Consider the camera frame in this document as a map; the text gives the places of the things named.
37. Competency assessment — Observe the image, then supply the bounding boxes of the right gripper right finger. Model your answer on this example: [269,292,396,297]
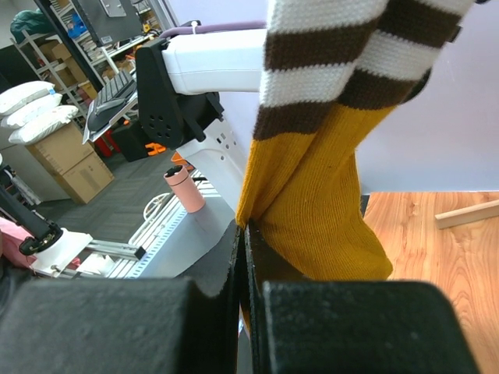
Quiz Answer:
[244,224,480,373]

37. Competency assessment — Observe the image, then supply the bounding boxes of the cardboard box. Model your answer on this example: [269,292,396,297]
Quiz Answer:
[26,122,114,204]

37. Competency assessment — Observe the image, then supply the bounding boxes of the aluminium extrusion fixture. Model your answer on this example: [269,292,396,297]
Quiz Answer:
[0,182,147,280]

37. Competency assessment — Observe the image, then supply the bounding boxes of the orange plastic bucket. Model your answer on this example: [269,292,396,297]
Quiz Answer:
[171,152,195,171]

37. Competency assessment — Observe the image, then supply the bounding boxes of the mustard yellow sock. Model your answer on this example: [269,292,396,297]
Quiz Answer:
[236,1,472,281]

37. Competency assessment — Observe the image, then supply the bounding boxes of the wooden drying rack frame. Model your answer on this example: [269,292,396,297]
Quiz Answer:
[435,199,499,229]

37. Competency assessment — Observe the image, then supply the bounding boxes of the metal storage shelf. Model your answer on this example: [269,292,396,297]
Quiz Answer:
[10,1,158,125]

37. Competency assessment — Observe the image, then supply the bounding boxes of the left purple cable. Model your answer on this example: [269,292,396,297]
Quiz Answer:
[159,19,268,39]

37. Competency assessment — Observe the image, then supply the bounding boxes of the black keyboard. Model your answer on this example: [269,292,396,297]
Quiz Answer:
[95,70,136,108]

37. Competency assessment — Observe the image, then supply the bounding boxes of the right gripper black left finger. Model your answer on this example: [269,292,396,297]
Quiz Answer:
[1,224,239,373]

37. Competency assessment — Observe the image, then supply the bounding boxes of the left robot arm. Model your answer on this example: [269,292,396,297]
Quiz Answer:
[136,23,266,209]

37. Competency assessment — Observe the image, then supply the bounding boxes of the black computer mouse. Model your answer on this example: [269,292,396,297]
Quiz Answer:
[94,98,126,115]

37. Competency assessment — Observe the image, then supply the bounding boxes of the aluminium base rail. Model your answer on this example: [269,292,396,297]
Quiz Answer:
[64,172,234,279]

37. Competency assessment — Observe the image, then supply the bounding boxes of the pink cylindrical bottle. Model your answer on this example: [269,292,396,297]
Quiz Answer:
[164,166,206,213]

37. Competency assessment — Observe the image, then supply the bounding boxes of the stack of white pillows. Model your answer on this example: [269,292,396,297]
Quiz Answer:
[1,81,79,145]

